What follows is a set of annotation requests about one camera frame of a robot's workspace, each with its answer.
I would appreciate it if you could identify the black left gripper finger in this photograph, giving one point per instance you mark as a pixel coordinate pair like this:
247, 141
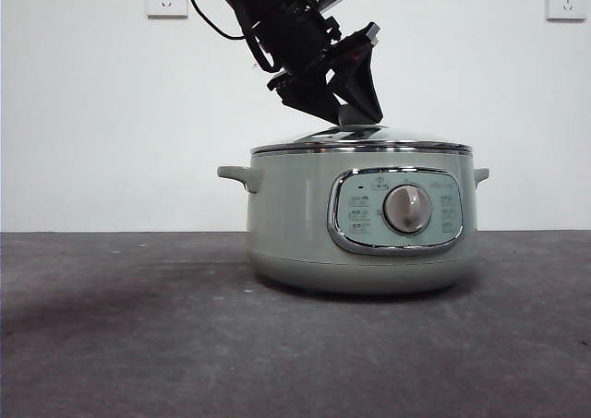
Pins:
314, 97
362, 90

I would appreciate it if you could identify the glass lid with green knob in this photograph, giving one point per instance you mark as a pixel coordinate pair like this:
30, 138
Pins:
397, 137

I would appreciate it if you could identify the sage green electric pot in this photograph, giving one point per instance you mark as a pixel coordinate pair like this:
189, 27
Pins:
291, 215

